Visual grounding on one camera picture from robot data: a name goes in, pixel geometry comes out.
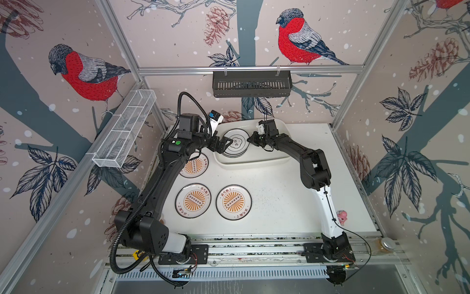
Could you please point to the black hanging wire shelf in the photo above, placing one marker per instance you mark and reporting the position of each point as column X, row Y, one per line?
column 252, row 84

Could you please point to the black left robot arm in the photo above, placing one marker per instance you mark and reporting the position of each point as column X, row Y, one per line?
column 140, row 227

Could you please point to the orange sunburst plate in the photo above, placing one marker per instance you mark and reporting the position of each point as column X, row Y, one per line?
column 193, row 201
column 195, row 167
column 234, row 202

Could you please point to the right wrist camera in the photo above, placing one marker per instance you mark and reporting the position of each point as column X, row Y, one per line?
column 261, row 129

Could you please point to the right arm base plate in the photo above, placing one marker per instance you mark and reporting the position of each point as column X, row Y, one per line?
column 313, row 252

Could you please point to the white green-rim plate front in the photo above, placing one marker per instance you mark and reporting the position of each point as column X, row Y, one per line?
column 230, row 154

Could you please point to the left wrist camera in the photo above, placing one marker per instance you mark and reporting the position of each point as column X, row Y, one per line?
column 215, row 118

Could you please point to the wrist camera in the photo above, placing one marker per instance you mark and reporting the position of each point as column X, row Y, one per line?
column 215, row 118
column 261, row 129

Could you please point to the white green-rim plate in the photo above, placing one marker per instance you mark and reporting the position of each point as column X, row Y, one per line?
column 239, row 137
column 230, row 154

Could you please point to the white wire mesh basket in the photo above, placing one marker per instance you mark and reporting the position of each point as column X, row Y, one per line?
column 118, row 143

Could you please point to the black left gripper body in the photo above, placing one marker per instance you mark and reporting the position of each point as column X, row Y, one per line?
column 201, row 139

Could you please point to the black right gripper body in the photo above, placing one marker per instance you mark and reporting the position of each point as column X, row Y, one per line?
column 265, row 139

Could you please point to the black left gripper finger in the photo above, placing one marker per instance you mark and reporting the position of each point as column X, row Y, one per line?
column 223, row 144
column 215, row 146

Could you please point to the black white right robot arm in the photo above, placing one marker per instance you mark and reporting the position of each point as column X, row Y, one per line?
column 315, row 175

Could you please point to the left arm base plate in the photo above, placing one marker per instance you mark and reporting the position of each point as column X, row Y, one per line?
column 198, row 256

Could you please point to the yellow tape measure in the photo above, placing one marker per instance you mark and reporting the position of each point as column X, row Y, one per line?
column 138, row 254

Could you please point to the glass jar with lid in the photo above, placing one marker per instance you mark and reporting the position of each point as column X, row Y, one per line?
column 384, row 246

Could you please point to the small circuit board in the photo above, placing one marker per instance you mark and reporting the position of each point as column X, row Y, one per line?
column 181, row 273

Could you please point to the white plastic bin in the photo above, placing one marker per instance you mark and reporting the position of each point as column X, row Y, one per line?
column 254, row 156

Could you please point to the pink small toy figure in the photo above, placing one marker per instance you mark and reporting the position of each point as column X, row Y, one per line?
column 342, row 217

